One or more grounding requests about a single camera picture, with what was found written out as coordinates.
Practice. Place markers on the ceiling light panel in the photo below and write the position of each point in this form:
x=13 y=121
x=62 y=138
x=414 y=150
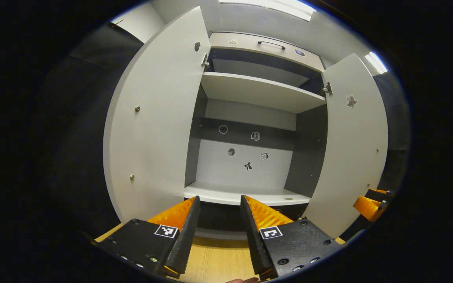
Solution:
x=376 y=62
x=273 y=6

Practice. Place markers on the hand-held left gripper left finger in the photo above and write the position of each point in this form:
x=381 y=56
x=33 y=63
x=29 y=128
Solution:
x=187 y=236

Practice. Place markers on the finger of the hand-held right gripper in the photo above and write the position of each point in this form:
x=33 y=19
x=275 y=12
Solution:
x=380 y=193
x=370 y=206

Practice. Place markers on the grey shoe cabinet door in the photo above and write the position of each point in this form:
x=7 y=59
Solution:
x=352 y=157
x=159 y=118

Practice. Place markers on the black backdrop cloth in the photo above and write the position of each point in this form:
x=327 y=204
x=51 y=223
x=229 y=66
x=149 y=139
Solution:
x=85 y=118
x=397 y=118

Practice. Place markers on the grey double-door shoe cabinet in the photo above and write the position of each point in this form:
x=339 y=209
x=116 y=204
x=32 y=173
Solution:
x=246 y=173

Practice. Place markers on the grey cabinet drawer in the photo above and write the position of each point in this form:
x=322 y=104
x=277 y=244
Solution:
x=246 y=42

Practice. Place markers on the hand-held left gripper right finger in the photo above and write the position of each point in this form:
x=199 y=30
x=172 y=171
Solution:
x=252 y=236

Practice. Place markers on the white cabinet shelf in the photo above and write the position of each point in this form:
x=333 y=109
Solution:
x=258 y=92
x=226 y=194

